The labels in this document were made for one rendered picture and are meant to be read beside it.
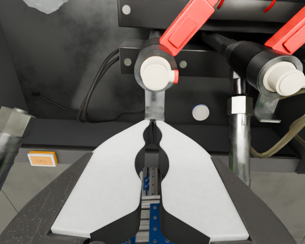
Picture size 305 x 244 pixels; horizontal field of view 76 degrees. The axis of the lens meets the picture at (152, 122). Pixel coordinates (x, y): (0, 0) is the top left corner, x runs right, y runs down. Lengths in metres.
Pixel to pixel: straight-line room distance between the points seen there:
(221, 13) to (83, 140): 0.35
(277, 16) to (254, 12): 0.03
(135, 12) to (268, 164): 0.38
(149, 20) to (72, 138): 0.30
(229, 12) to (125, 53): 0.14
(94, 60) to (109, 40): 0.05
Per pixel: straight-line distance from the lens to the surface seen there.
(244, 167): 0.19
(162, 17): 0.28
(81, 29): 0.46
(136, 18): 0.28
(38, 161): 0.47
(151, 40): 0.16
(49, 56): 0.50
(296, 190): 2.34
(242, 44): 0.19
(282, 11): 0.30
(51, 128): 0.52
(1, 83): 0.51
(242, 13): 0.28
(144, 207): 0.89
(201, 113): 0.48
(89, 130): 0.49
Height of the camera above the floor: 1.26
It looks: 60 degrees down
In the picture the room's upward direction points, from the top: 178 degrees counter-clockwise
